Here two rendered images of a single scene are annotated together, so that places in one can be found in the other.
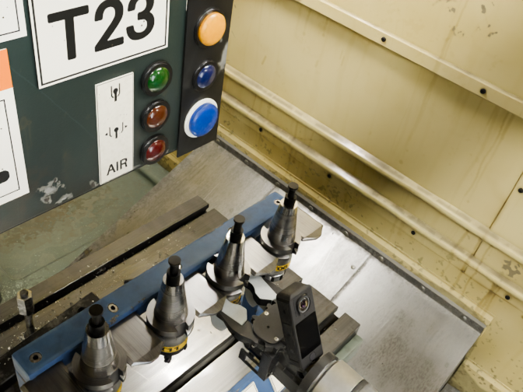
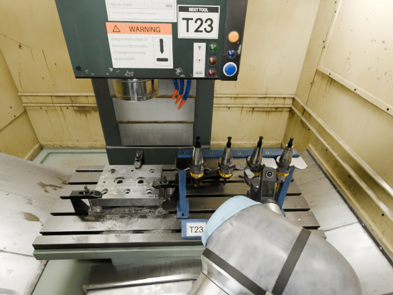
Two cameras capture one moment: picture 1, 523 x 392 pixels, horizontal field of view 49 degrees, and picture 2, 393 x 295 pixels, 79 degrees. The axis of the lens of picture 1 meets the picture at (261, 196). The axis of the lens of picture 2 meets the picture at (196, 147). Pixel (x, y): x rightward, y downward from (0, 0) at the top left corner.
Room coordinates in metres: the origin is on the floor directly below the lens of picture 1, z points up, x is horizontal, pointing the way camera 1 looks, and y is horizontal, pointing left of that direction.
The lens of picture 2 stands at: (-0.08, -0.39, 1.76)
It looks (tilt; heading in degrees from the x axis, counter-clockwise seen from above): 34 degrees down; 51
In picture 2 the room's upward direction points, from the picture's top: 2 degrees clockwise
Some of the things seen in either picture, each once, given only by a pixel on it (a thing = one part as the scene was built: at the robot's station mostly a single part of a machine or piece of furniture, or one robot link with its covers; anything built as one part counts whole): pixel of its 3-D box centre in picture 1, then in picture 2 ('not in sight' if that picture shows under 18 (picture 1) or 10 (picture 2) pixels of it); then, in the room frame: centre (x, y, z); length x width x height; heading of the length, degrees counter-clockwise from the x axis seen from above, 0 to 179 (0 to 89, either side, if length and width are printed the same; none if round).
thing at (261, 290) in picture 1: (250, 291); not in sight; (0.55, -0.01, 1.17); 0.09 x 0.03 x 0.06; 41
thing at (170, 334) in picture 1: (170, 317); (226, 164); (0.45, 0.08, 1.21); 0.06 x 0.06 x 0.03
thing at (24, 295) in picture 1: (28, 314); not in sight; (0.57, 0.36, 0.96); 0.03 x 0.03 x 0.13
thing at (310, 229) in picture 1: (301, 225); (298, 163); (0.67, -0.07, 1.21); 0.07 x 0.05 x 0.01; 55
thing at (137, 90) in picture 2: not in sight; (135, 77); (0.27, 0.40, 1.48); 0.16 x 0.16 x 0.12
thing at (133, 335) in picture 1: (136, 341); (211, 164); (0.40, 0.12, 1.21); 0.07 x 0.05 x 0.01; 55
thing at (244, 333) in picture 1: (247, 325); (251, 179); (0.47, -0.02, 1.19); 0.09 x 0.05 x 0.02; 68
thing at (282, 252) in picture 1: (279, 240); (284, 163); (0.63, -0.04, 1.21); 0.06 x 0.06 x 0.03
